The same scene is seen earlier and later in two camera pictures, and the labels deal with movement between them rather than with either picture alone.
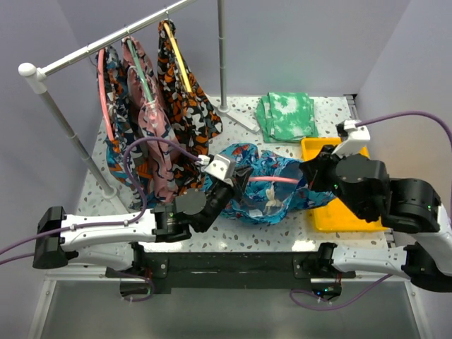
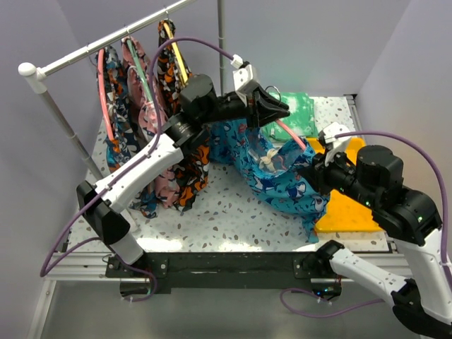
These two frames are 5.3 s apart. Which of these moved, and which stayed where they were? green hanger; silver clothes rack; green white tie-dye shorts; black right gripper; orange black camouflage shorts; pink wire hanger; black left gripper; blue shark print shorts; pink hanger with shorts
Moved: blue shark print shorts; pink wire hanger; black left gripper
Stayed: orange black camouflage shorts; green white tie-dye shorts; green hanger; silver clothes rack; pink hanger with shorts; black right gripper
